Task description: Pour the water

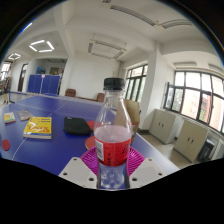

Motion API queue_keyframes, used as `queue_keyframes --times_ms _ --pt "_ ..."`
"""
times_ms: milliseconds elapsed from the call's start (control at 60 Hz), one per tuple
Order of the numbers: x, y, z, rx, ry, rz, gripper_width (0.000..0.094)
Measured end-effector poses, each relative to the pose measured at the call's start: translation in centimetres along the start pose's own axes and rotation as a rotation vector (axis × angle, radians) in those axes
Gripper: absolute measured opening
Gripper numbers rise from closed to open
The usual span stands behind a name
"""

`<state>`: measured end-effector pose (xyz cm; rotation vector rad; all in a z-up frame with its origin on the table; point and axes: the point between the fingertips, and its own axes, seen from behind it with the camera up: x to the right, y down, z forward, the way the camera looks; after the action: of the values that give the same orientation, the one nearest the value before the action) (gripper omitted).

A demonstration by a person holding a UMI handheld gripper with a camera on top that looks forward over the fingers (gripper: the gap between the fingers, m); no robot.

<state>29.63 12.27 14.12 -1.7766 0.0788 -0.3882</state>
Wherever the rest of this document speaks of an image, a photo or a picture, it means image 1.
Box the black paddle case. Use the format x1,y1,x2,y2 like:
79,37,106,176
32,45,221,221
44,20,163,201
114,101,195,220
63,116,93,136

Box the clear red-labelled water bottle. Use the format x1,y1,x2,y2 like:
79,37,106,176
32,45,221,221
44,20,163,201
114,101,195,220
93,77,134,191

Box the grey purple booklet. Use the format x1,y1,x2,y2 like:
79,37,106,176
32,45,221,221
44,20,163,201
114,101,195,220
16,109,34,122

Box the folded blue table tennis tables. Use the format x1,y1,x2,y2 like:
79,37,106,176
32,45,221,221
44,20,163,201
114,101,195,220
27,74,62,95

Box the beige cabinet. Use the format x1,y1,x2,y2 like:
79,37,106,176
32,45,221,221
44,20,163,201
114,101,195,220
148,108,177,145
173,119,209,163

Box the brown armchair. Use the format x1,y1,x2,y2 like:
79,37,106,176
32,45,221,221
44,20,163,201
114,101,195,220
96,92,106,103
64,88,77,98

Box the person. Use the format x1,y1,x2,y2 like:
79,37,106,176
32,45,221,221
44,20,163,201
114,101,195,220
2,75,12,104

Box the brown cardboard box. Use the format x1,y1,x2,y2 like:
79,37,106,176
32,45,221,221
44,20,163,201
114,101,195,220
114,98,141,145

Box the yellow book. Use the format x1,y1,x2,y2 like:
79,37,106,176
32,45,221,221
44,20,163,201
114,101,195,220
22,116,53,140

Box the ceiling air conditioner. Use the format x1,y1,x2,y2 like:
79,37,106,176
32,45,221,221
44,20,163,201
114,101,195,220
87,39,128,61

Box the blue and yellow booklet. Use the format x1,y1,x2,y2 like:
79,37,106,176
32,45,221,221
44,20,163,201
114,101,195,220
3,111,17,124

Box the group of ceiling lights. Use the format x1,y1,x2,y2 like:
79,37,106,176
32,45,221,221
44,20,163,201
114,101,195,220
8,39,55,61

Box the flat round red coaster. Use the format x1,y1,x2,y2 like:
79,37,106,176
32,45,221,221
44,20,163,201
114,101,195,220
1,139,11,152

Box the black bin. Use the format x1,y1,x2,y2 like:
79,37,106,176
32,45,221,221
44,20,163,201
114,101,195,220
197,138,216,163

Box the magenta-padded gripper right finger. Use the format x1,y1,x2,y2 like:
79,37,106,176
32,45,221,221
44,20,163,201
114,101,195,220
125,146,167,190

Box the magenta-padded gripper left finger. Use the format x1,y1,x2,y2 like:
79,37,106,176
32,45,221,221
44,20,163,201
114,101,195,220
58,146,100,190

